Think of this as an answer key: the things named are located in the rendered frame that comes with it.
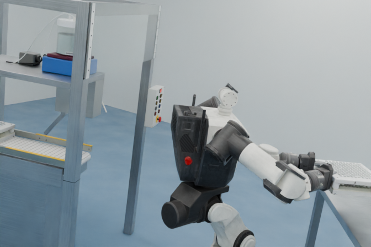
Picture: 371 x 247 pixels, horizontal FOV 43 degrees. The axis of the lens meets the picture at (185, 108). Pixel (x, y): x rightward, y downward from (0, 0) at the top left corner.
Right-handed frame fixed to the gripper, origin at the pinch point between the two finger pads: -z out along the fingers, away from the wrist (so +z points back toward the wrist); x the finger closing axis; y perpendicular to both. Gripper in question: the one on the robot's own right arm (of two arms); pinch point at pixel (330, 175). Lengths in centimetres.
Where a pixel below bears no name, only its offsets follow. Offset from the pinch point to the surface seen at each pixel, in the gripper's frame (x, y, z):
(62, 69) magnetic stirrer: -28, -104, 80
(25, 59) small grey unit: -29, -130, 88
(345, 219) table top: 17.9, 9.1, -3.5
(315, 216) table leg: 38, -24, -34
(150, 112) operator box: 8, -137, 0
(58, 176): 23, -96, 83
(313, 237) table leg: 51, -23, -35
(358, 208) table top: 18.1, 5.2, -20.7
